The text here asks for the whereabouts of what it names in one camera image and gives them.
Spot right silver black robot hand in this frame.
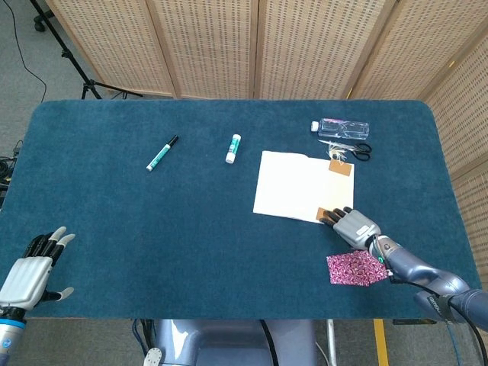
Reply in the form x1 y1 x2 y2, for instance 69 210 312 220
319 207 383 253

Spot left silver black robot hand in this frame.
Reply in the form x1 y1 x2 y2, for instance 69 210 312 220
0 226 76 311

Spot orange cream tasselled bookmark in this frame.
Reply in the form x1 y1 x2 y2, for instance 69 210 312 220
316 141 354 226

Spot white notebook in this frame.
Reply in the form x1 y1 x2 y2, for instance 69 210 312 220
252 149 356 226

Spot white green glue stick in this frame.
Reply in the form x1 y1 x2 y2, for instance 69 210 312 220
225 133 243 165

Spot pink patterned cloth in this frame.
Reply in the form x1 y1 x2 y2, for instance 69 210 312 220
326 249 390 287

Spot clear plastic water bottle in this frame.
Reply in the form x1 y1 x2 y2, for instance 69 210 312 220
310 117 372 141

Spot silver metal table leg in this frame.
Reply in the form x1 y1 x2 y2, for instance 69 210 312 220
325 319 339 366

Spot blue carpet table mat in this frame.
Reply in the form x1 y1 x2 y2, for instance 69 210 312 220
0 99 486 321

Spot grey-blue robot torso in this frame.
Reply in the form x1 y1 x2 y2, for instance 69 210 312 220
143 319 319 366

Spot green marker pen black cap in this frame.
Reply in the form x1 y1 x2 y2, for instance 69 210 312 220
146 134 179 172

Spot black tripod stand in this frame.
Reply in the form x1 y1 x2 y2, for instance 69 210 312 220
29 0 144 101

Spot black caster wheel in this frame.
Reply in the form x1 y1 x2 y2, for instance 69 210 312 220
34 9 55 33

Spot black-handled scissors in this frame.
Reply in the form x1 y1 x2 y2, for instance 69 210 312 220
317 139 372 162

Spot black cable bundle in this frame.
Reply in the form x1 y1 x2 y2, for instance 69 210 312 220
0 140 24 209

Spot blue cable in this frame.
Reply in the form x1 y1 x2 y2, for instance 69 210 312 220
445 323 465 366

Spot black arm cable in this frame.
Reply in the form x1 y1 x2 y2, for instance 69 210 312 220
387 268 482 366

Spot thin black floor cable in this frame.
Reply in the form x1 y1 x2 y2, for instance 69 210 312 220
7 0 48 104

